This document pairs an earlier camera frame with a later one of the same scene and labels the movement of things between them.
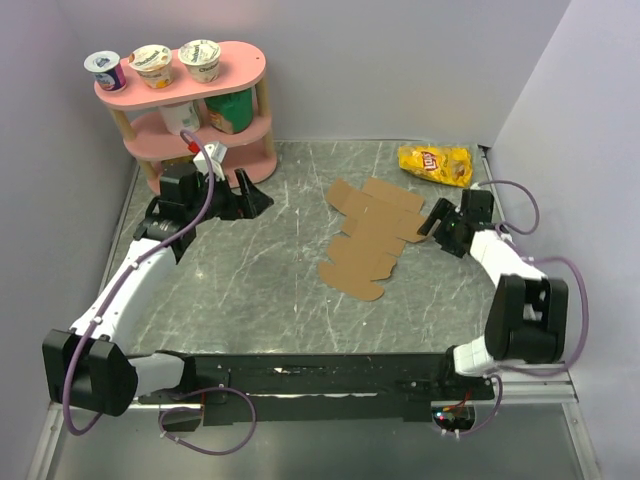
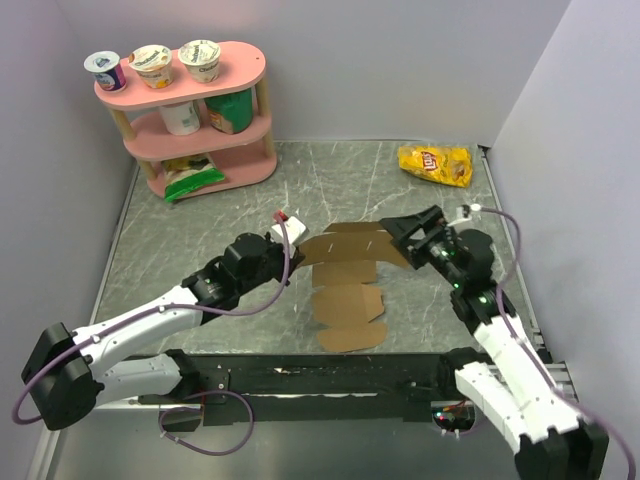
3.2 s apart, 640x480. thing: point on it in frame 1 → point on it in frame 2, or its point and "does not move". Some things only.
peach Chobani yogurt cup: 154,63 does not move
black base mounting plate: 321,387 does not move
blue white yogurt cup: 107,68 does not move
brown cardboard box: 383,214 → 344,302
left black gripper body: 201,201 → 274,261
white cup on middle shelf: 184,116 does not move
